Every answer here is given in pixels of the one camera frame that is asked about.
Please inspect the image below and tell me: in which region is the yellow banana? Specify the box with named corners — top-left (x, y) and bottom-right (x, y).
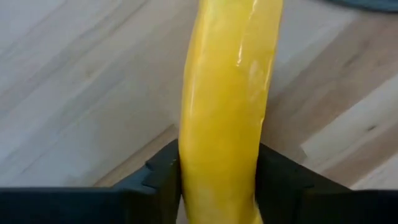
top-left (178, 0), bottom-right (284, 224)

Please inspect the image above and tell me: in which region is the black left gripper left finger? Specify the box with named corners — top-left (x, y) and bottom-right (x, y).
top-left (77, 139), bottom-right (182, 224)

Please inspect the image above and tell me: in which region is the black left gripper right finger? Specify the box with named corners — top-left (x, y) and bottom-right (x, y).
top-left (255, 142), bottom-right (364, 224)

